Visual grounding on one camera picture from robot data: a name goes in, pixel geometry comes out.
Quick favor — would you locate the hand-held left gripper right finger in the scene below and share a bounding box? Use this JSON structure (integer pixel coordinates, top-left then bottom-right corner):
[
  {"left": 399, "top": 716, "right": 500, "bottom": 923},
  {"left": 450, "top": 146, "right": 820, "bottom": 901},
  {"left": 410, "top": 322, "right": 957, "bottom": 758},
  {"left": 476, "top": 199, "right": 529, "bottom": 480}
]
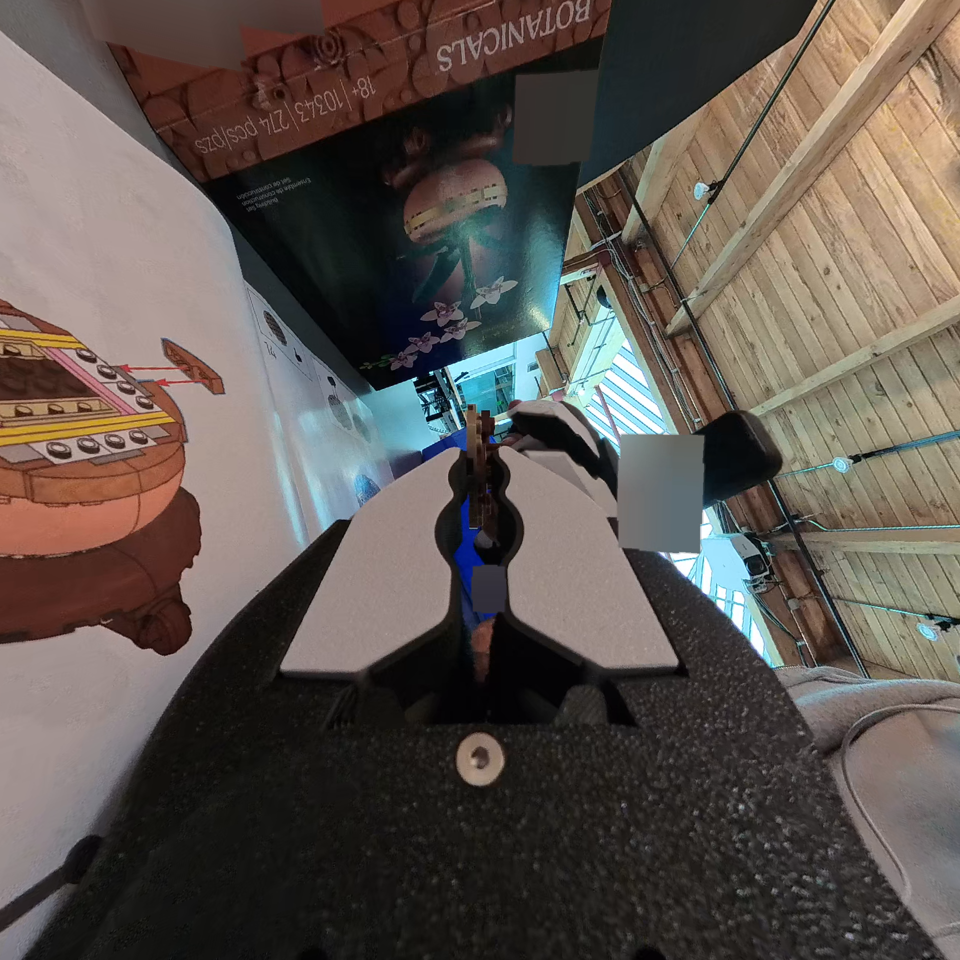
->
[{"left": 488, "top": 447, "right": 679, "bottom": 691}]

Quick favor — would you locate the black panel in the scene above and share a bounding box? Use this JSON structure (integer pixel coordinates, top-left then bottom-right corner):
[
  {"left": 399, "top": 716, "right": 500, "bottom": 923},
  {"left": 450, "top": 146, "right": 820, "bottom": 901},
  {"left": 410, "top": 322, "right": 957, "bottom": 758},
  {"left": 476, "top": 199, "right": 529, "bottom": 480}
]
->
[{"left": 578, "top": 0, "right": 819, "bottom": 189}]

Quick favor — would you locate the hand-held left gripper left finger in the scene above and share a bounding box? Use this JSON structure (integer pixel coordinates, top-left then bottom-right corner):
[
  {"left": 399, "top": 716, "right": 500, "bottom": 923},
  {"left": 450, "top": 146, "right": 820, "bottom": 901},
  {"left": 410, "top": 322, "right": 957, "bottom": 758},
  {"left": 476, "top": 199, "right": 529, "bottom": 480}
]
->
[{"left": 281, "top": 447, "right": 471, "bottom": 688}]

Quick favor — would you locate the tan round plate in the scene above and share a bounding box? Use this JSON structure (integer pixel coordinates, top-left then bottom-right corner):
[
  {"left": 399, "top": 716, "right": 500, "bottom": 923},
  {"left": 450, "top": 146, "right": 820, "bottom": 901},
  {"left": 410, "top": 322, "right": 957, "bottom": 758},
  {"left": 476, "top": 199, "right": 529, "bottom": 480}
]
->
[{"left": 461, "top": 402, "right": 505, "bottom": 526}]

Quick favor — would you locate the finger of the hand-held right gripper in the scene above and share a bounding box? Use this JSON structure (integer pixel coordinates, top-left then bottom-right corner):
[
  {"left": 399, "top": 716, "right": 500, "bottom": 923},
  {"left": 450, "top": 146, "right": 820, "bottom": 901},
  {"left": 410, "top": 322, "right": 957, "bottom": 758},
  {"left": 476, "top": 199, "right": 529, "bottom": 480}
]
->
[
  {"left": 507, "top": 398, "right": 604, "bottom": 454},
  {"left": 522, "top": 444, "right": 622, "bottom": 519}
]

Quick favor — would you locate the black flower print box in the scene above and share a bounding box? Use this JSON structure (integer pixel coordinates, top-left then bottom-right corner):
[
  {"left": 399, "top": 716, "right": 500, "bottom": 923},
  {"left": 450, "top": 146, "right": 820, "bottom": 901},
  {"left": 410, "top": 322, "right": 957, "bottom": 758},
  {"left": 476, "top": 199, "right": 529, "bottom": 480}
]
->
[{"left": 108, "top": 0, "right": 616, "bottom": 391}]

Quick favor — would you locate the white earphone cable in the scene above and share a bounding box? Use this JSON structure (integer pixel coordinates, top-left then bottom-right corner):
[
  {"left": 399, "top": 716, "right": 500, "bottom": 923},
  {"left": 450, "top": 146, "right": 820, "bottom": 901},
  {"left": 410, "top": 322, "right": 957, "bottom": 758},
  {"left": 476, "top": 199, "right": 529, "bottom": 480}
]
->
[{"left": 837, "top": 698, "right": 960, "bottom": 919}]

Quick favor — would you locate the white ceiling projector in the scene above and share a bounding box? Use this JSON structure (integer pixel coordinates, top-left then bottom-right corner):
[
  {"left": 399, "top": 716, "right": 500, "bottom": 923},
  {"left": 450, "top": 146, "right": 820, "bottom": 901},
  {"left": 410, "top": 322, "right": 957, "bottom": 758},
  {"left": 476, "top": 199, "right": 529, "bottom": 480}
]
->
[{"left": 723, "top": 533, "right": 781, "bottom": 586}]

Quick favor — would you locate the blue plastic bin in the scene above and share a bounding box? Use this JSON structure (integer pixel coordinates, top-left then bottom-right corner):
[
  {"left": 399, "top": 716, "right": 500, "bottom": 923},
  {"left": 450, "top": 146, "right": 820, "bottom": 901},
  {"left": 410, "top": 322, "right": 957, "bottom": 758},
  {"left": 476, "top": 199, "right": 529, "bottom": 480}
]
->
[{"left": 420, "top": 432, "right": 514, "bottom": 619}]

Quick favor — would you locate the white instruction booklet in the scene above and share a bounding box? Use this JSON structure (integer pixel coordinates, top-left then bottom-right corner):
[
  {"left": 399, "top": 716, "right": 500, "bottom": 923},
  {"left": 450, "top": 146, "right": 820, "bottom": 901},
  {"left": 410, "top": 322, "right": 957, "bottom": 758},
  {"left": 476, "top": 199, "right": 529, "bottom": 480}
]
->
[{"left": 0, "top": 30, "right": 399, "bottom": 946}]

